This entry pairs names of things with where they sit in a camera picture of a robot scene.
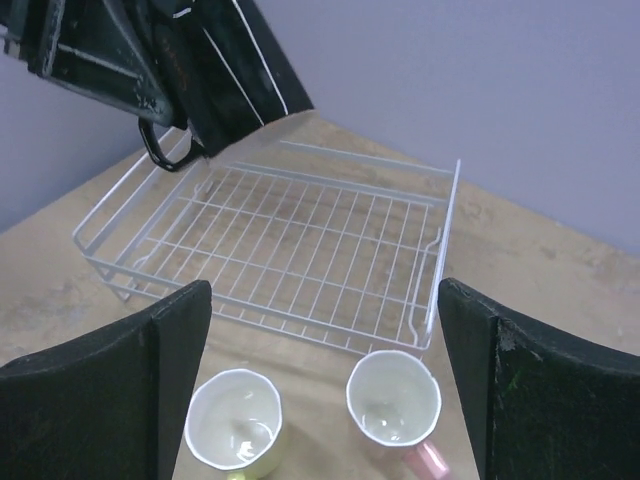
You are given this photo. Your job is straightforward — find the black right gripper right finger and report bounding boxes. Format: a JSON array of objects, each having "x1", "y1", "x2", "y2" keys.
[{"x1": 438, "y1": 278, "x2": 639, "y2": 479}]

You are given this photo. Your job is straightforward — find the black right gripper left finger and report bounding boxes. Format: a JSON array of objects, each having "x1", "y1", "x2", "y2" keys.
[{"x1": 1, "y1": 280, "x2": 212, "y2": 479}]

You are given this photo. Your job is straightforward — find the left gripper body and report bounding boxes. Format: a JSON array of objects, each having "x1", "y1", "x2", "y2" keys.
[{"x1": 1, "y1": 0, "x2": 176, "y2": 127}]

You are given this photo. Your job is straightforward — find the yellow-green mug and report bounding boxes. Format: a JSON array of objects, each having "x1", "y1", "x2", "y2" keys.
[{"x1": 184, "y1": 368, "x2": 285, "y2": 479}]

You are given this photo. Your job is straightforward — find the black mug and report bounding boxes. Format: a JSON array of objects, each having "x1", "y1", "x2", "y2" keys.
[{"x1": 138, "y1": 1, "x2": 315, "y2": 173}]

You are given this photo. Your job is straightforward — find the pink mug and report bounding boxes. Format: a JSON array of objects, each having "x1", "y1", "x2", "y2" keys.
[{"x1": 345, "y1": 350, "x2": 451, "y2": 479}]

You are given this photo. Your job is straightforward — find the white wire dish rack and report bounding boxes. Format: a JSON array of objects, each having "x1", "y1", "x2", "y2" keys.
[{"x1": 73, "y1": 140, "x2": 460, "y2": 357}]

